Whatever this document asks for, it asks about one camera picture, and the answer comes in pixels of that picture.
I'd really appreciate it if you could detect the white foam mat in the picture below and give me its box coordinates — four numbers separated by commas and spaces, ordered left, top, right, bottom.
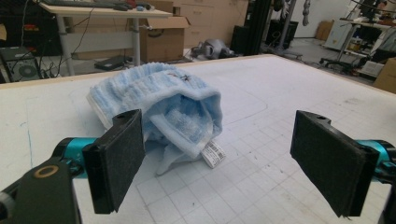
0, 55, 396, 224

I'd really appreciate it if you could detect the office chair base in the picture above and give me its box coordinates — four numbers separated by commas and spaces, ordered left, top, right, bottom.
318, 56, 357, 70

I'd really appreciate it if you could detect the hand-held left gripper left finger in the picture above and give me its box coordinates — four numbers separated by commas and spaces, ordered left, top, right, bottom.
82, 108, 147, 215

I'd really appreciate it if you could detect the open cardboard box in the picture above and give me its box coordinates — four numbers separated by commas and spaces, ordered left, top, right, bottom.
139, 16, 191, 63

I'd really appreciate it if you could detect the large cardboard box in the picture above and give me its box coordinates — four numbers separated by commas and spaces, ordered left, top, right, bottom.
172, 0, 250, 49

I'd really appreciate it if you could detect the small cardboard box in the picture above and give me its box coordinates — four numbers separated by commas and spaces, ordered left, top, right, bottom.
372, 57, 396, 95

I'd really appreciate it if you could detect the black box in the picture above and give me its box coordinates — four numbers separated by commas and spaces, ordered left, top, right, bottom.
230, 24, 250, 56

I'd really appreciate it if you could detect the flat black device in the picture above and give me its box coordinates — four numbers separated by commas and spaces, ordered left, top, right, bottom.
93, 55, 134, 71

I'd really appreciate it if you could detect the grey headset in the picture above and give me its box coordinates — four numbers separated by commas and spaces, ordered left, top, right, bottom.
191, 38, 235, 61

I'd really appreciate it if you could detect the white desk with grey legs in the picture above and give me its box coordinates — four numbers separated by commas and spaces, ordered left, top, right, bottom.
39, 1, 174, 77

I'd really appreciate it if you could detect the black keyboard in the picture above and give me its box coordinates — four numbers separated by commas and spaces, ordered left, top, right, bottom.
41, 0, 126, 9

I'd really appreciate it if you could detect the black metal frame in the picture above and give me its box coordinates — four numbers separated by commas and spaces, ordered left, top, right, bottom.
245, 0, 275, 56

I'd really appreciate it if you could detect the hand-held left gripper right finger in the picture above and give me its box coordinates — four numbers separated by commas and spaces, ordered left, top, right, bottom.
290, 109, 381, 218

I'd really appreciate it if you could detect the light blue striped towel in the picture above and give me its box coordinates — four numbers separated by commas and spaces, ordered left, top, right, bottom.
86, 62, 227, 176

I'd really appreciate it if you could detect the white cabinet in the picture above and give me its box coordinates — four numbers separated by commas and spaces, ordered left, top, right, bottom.
322, 19, 355, 51

